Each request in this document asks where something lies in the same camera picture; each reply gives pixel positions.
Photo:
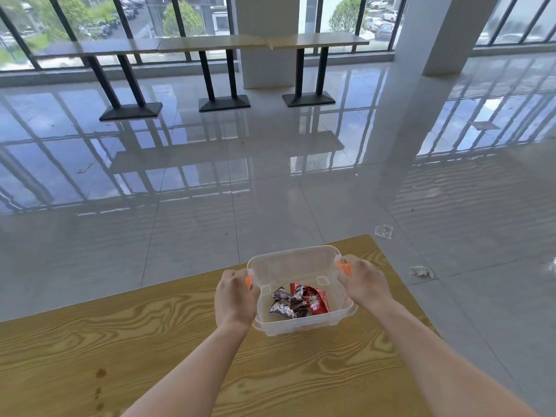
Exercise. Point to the person's left hand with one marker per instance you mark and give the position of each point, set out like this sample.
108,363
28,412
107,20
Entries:
234,299

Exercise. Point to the person's right hand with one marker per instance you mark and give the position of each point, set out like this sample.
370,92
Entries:
367,284

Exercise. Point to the person's left fingers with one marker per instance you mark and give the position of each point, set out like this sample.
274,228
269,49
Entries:
254,294

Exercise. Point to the person's right fingers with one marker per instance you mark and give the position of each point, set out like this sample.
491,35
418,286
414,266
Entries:
347,280

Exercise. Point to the clear plastic box orange latches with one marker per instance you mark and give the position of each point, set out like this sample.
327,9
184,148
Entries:
295,264

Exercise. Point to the person's left forearm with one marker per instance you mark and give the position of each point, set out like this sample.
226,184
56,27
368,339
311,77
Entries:
195,373

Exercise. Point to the person's right forearm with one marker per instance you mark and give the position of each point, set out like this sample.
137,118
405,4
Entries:
434,364

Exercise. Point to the brown silver candy wrapper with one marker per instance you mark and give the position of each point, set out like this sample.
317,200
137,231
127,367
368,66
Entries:
283,310

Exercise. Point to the red candy wrapper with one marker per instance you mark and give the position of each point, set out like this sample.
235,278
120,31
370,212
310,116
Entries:
315,299

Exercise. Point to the clear crumpled wrapper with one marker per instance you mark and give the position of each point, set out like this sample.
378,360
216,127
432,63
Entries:
384,231

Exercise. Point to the white crumpled wrapper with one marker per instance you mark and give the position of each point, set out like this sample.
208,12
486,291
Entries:
420,271

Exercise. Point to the wooden table with black legs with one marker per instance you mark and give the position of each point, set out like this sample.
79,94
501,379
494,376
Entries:
104,47
317,39
213,42

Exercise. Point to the black framed window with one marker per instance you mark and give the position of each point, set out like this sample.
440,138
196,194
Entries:
108,25
352,17
517,21

